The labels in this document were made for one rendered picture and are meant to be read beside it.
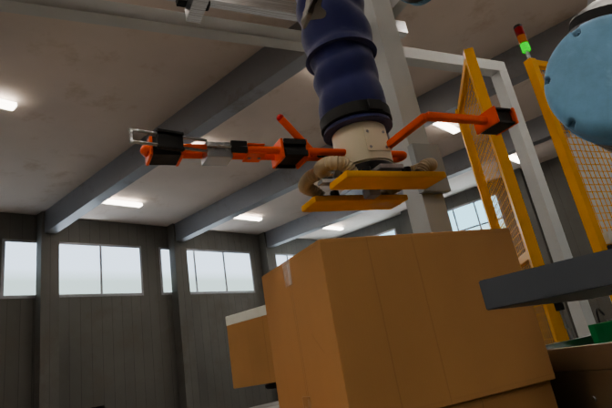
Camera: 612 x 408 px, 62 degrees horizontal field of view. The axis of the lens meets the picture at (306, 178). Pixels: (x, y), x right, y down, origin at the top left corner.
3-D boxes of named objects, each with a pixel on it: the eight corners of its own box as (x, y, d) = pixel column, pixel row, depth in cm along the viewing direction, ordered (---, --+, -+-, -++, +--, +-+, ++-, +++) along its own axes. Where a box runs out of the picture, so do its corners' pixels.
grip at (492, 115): (497, 136, 152) (492, 121, 154) (519, 122, 145) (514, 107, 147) (476, 135, 148) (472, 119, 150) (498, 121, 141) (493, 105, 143)
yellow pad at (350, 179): (425, 189, 155) (422, 174, 157) (447, 177, 147) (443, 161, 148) (329, 190, 140) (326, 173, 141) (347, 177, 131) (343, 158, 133)
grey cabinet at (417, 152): (445, 193, 296) (433, 147, 306) (452, 190, 291) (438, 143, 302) (419, 194, 287) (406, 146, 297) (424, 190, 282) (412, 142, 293)
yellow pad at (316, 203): (392, 209, 171) (388, 196, 172) (409, 199, 162) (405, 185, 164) (300, 212, 155) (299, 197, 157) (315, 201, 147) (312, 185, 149)
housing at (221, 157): (226, 167, 138) (224, 152, 139) (233, 157, 132) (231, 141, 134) (201, 167, 135) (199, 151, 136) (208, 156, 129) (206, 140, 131)
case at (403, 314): (453, 384, 161) (423, 261, 175) (556, 379, 128) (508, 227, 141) (280, 424, 135) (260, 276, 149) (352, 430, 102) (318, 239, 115)
